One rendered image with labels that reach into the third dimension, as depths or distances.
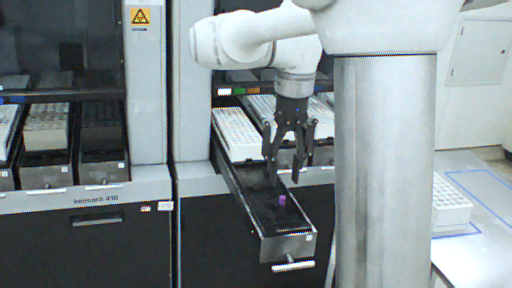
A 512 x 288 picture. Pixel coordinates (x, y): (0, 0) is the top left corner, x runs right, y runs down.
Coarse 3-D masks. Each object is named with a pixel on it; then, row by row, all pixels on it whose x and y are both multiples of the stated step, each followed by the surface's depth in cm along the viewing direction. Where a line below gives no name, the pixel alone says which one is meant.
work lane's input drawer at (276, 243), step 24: (216, 144) 151; (240, 168) 138; (264, 168) 139; (240, 192) 125; (264, 192) 127; (288, 192) 125; (264, 216) 117; (288, 216) 117; (264, 240) 108; (288, 240) 110; (312, 240) 112; (288, 264) 109; (312, 264) 110
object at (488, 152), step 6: (498, 144) 343; (438, 150) 328; (444, 150) 330; (450, 150) 332; (456, 150) 334; (462, 150) 335; (468, 150) 337; (474, 150) 338; (480, 150) 340; (486, 150) 342; (492, 150) 343; (498, 150) 345; (504, 150) 347; (480, 156) 342; (486, 156) 343; (492, 156) 345; (498, 156) 346; (504, 156) 348
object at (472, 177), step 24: (456, 168) 143; (480, 168) 144; (480, 192) 131; (504, 192) 131; (480, 216) 119; (504, 216) 120; (432, 240) 109; (456, 240) 110; (480, 240) 110; (504, 240) 111; (432, 264) 102; (456, 264) 102; (480, 264) 102; (504, 264) 103
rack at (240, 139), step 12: (216, 108) 162; (228, 108) 162; (240, 108) 163; (216, 120) 154; (228, 120) 154; (240, 120) 155; (228, 132) 145; (240, 132) 146; (252, 132) 147; (228, 144) 150; (240, 144) 138; (252, 144) 138; (228, 156) 141; (240, 156) 138; (252, 156) 139
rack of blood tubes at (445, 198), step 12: (444, 192) 117; (456, 192) 117; (444, 204) 113; (456, 204) 112; (468, 204) 112; (432, 216) 111; (444, 216) 111; (456, 216) 112; (468, 216) 113; (432, 228) 112; (444, 228) 112; (456, 228) 113
